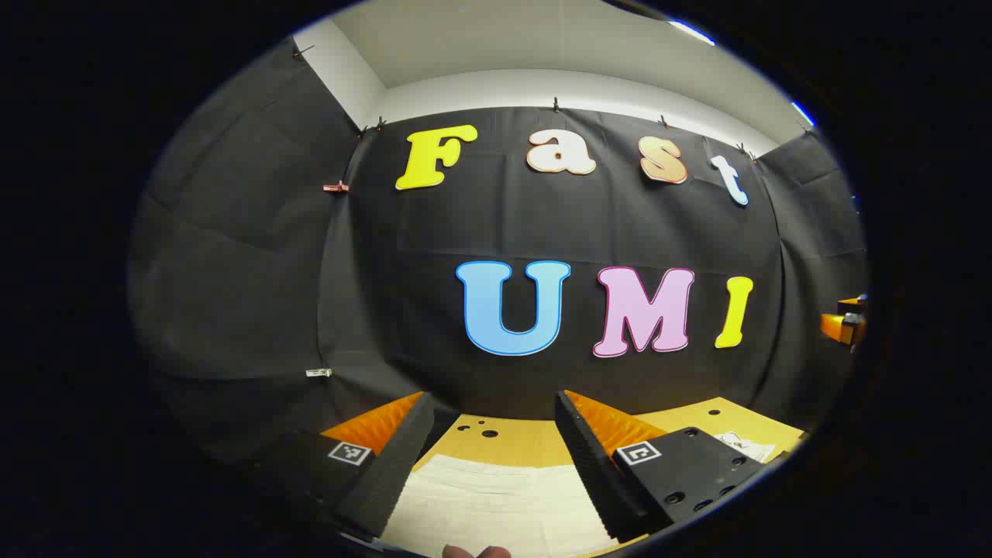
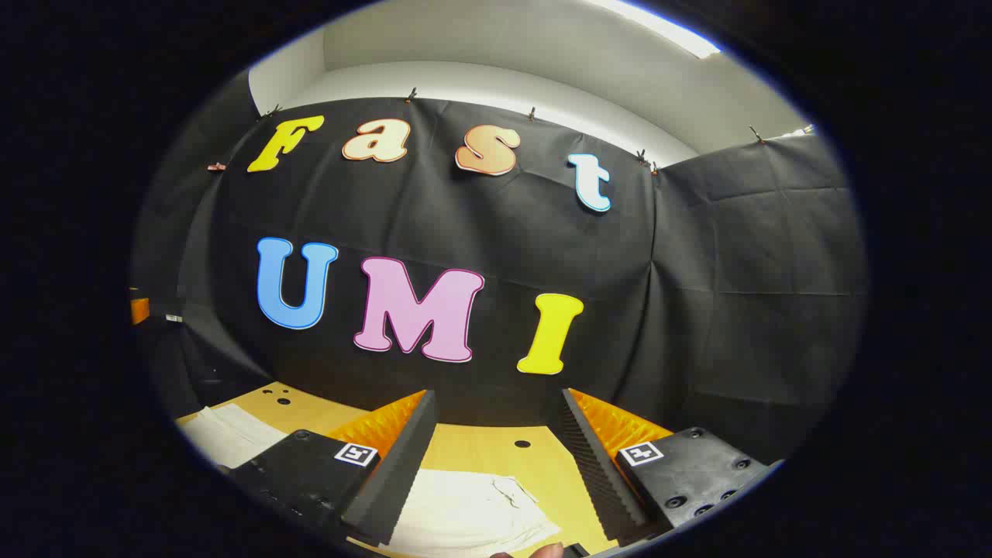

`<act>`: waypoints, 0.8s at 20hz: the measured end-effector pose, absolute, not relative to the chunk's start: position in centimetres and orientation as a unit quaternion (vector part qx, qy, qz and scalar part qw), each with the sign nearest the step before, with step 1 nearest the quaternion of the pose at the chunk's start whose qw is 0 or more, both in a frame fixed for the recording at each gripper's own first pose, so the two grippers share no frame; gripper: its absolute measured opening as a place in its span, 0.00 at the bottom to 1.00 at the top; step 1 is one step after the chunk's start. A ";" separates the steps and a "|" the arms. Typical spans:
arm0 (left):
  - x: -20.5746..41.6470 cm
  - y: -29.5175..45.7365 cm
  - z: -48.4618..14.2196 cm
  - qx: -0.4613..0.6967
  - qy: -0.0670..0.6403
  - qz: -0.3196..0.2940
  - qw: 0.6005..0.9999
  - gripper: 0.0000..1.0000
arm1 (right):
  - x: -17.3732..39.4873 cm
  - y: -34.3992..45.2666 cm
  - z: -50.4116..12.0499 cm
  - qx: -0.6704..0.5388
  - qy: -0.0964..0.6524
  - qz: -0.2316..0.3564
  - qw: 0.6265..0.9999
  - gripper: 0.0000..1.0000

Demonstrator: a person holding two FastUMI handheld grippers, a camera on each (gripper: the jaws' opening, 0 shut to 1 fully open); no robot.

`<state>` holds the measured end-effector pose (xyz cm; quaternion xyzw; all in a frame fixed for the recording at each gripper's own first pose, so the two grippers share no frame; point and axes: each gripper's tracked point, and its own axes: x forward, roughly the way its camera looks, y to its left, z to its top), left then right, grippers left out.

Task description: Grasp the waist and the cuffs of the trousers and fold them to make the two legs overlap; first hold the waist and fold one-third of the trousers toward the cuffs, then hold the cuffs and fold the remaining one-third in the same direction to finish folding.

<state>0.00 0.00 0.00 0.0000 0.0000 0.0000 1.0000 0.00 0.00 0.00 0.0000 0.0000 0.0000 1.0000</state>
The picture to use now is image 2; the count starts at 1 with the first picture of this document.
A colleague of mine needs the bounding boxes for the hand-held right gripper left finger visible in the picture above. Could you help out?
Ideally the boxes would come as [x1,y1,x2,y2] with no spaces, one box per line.
[227,389,439,546]

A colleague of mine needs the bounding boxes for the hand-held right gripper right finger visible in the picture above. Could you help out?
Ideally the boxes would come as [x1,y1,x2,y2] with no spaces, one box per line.
[558,387,773,545]

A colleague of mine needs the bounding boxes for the white jeans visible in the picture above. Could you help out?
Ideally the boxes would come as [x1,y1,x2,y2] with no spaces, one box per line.
[180,403,563,557]

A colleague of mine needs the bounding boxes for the black backdrop cloth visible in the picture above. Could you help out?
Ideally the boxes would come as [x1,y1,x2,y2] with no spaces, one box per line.
[132,74,869,466]

